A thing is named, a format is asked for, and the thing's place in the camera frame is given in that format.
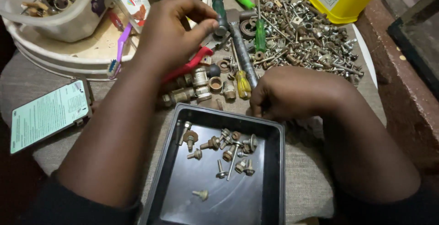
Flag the grey metal pipe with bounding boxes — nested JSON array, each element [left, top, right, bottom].
[[228, 22, 259, 89]]

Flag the person's right hand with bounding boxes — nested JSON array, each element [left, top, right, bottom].
[[249, 66, 348, 121]]

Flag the green transparent handle screwdriver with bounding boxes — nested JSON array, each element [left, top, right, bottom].
[[254, 0, 267, 53]]

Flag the white round bucket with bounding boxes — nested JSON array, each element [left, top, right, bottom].
[[3, 0, 214, 82]]

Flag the person's left hand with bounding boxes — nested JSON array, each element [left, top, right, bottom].
[[135, 0, 220, 80]]

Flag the dark glass tank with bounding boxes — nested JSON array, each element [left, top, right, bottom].
[[387, 0, 439, 97]]

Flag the red pen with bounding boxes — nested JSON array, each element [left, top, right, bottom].
[[107, 10, 125, 31]]

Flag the red handled pliers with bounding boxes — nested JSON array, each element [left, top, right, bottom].
[[161, 46, 215, 84]]

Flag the rusty flat washer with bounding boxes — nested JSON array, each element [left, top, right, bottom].
[[217, 59, 233, 74]]

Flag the dark green screwdriver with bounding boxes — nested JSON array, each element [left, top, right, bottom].
[[211, 0, 229, 37]]

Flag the silver valve fitting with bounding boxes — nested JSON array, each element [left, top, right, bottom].
[[192, 66, 209, 88]]

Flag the yellow handle screwdriver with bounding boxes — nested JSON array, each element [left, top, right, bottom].
[[230, 39, 252, 100]]

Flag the long brass pipe fitting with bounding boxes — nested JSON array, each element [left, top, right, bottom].
[[161, 87, 197, 108]]

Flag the pile of screws and nuts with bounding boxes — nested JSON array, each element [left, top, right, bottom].
[[250, 0, 365, 86]]

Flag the person's black sleeve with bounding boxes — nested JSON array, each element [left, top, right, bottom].
[[319, 175, 439, 225], [21, 170, 143, 225]]

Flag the group of rusty washer bolts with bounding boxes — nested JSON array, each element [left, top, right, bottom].
[[178, 121, 258, 182]]

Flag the white flat board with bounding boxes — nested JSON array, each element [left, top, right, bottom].
[[351, 23, 378, 89]]

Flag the black plastic tray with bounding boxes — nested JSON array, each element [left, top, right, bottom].
[[139, 103, 286, 225]]

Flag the clear plastic container of parts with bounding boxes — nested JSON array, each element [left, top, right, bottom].
[[0, 0, 115, 43]]

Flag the person's black left sleeve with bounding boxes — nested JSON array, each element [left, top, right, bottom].
[[21, 170, 143, 225]]

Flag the small brass bolt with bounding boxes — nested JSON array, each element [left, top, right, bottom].
[[192, 189, 209, 201]]

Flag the beige woven cloth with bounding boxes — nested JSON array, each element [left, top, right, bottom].
[[0, 0, 388, 224]]

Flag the pale green printed card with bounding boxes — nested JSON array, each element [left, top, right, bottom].
[[10, 79, 93, 155]]

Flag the brown stone ledge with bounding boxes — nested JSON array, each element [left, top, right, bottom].
[[355, 0, 439, 172]]

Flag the short silver brass fitting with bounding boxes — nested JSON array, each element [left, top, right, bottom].
[[195, 86, 213, 103]]

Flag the dark metal bearing ring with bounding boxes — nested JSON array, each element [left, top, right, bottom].
[[239, 19, 257, 41]]

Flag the black ball knob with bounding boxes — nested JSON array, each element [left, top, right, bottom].
[[207, 64, 222, 78]]

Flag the person's black right sleeve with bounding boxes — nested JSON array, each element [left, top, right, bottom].
[[319, 175, 439, 225]]

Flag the brass ring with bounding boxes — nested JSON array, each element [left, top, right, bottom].
[[208, 76, 224, 93]]

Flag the purple toothbrush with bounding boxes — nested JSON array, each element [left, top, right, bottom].
[[107, 22, 133, 80]]

